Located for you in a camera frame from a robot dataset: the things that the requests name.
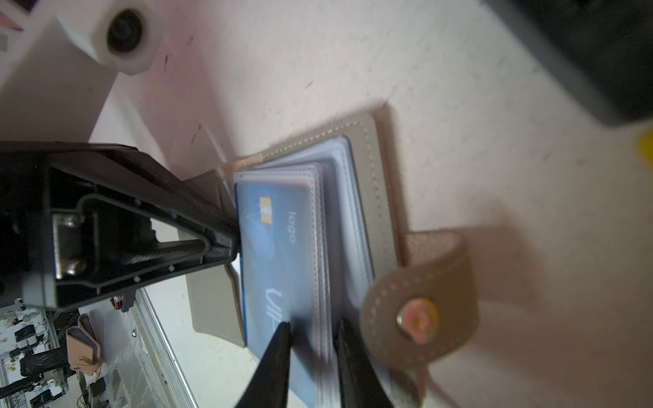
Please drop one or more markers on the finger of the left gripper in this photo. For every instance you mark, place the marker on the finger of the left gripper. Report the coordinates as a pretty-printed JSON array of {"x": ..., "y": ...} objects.
[{"x": 86, "y": 222}]

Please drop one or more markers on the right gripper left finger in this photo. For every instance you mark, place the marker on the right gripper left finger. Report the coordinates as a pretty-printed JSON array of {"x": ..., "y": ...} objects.
[{"x": 269, "y": 385}]

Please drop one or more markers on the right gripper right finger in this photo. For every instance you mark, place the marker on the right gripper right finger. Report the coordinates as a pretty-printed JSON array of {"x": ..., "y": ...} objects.
[{"x": 358, "y": 383}]

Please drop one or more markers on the yellow plastic bin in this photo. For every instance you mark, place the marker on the yellow plastic bin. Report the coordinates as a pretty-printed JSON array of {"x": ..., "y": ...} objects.
[{"x": 645, "y": 146}]

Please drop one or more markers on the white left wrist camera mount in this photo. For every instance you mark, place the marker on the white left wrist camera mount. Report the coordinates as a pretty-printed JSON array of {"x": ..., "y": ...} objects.
[{"x": 60, "y": 60}]

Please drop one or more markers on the blue VIP credit card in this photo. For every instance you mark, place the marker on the blue VIP credit card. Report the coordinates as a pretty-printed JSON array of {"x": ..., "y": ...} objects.
[{"x": 277, "y": 269}]

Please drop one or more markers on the black plastic bin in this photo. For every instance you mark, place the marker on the black plastic bin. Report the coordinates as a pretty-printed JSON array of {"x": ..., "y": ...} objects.
[{"x": 599, "y": 51}]

